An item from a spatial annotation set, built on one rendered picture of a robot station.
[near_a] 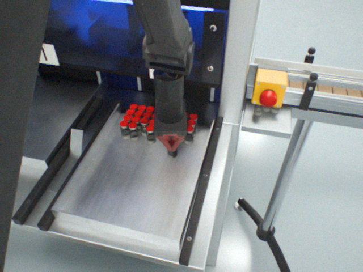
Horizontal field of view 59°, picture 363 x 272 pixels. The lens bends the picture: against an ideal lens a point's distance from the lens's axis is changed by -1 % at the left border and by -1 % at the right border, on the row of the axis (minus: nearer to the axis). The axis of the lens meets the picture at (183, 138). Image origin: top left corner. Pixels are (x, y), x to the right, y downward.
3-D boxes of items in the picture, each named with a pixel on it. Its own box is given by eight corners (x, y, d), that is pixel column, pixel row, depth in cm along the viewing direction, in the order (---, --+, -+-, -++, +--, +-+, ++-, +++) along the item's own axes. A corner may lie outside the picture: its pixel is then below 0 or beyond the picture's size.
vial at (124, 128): (123, 132, 82) (121, 119, 79) (131, 134, 82) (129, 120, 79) (120, 138, 81) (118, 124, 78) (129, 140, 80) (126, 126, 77)
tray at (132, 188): (119, 113, 88) (118, 103, 86) (213, 129, 83) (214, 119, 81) (55, 219, 65) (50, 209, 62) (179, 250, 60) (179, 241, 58)
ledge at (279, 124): (245, 99, 95) (247, 94, 94) (290, 106, 93) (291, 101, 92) (240, 130, 86) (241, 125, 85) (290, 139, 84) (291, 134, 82)
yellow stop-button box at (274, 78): (253, 87, 83) (257, 63, 78) (281, 91, 82) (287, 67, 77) (250, 105, 78) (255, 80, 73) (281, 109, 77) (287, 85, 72)
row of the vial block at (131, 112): (130, 121, 85) (128, 107, 82) (196, 133, 82) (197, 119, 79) (127, 127, 84) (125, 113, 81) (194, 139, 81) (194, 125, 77)
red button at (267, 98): (258, 98, 77) (261, 84, 75) (275, 100, 77) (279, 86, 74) (257, 107, 75) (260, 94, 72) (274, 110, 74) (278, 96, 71)
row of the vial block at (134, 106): (133, 115, 87) (131, 102, 84) (198, 127, 84) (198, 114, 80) (130, 121, 85) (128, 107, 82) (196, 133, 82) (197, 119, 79)
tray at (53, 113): (32, 75, 101) (29, 66, 99) (108, 86, 97) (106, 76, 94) (-45, 151, 78) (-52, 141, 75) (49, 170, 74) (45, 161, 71)
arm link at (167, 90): (148, 74, 58) (180, 78, 57) (159, 54, 62) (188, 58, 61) (151, 104, 62) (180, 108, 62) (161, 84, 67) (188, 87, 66)
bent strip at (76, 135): (77, 145, 79) (71, 128, 75) (88, 147, 79) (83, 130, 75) (48, 190, 70) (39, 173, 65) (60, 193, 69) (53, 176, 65)
